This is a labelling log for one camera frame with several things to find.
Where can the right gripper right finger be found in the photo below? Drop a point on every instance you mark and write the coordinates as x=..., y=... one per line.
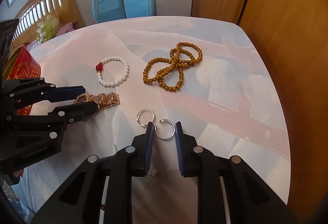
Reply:
x=229, y=190

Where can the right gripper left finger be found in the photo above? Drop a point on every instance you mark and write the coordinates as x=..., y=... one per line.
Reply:
x=100, y=183

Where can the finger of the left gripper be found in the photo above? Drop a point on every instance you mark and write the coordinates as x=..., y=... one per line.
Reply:
x=73, y=113
x=69, y=93

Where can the rose gold wristwatch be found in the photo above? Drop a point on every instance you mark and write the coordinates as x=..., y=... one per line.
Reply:
x=103, y=101

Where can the white pearl bracelet red bead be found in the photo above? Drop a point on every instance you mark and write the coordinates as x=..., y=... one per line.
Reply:
x=112, y=71

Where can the small silver charm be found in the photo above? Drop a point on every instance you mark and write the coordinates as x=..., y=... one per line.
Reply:
x=153, y=172

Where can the person's hand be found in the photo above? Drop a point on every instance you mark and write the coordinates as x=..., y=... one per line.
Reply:
x=18, y=173

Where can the red gold round tin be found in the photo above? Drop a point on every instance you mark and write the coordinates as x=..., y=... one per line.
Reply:
x=21, y=70

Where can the green plush toy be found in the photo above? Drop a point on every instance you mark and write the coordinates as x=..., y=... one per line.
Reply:
x=47, y=29

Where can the wooden bed headboard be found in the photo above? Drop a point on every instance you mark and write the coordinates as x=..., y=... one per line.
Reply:
x=36, y=11

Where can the white patterned tablecloth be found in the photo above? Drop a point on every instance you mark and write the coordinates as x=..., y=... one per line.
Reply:
x=205, y=74

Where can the wooden wardrobe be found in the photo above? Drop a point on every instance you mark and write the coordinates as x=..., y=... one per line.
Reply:
x=291, y=38

